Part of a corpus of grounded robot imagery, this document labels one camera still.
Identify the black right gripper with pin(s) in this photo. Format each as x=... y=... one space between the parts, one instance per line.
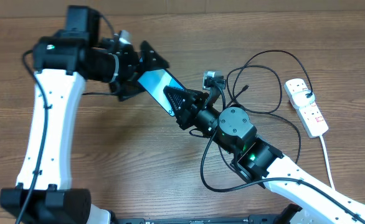
x=187 y=104

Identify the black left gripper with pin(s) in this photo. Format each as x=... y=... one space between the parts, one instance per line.
x=133 y=69

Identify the blue Galaxy smartphone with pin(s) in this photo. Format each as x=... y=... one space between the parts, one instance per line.
x=154 y=83

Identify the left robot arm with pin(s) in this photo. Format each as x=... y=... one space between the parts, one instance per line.
x=62 y=65

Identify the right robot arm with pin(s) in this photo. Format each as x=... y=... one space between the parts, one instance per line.
x=257 y=162

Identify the white charger adapter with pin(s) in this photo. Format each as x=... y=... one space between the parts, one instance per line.
x=301 y=99

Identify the white power strip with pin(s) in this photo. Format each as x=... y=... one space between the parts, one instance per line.
x=310 y=116

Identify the brown cardboard backdrop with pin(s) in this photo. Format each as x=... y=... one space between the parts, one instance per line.
x=55 y=8

